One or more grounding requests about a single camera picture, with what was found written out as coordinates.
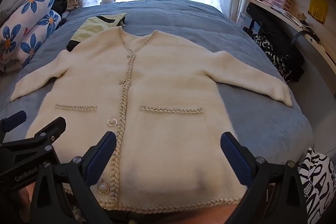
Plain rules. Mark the black white lettered garment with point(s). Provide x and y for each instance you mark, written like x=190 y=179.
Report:
x=319 y=182

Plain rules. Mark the blue fleece blanket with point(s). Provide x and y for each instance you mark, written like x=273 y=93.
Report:
x=197 y=19

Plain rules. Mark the black bag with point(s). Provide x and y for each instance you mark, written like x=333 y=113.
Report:
x=275 y=27

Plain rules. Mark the small white printed box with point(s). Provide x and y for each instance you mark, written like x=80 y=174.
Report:
x=242 y=18

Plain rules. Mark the yellow cloth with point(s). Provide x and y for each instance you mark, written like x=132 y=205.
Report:
x=318 y=8

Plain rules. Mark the black white patterned cloth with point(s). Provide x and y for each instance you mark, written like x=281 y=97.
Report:
x=273 y=56

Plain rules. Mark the light green garment black trim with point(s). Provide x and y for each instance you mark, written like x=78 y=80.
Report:
x=92 y=28

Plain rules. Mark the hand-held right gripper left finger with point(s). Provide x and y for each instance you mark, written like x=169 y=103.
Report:
x=101 y=158

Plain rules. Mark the pink bed sheet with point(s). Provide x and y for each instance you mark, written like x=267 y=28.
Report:
x=183 y=218

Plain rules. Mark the white quilt blue flowers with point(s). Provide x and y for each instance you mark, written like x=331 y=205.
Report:
x=29 y=19

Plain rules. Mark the cream fluffy cardigan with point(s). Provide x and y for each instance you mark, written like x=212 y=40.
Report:
x=170 y=108

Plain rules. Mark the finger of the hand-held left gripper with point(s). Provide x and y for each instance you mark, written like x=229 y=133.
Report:
x=14 y=120
x=52 y=130

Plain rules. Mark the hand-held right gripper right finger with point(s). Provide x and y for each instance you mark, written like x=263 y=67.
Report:
x=236 y=161

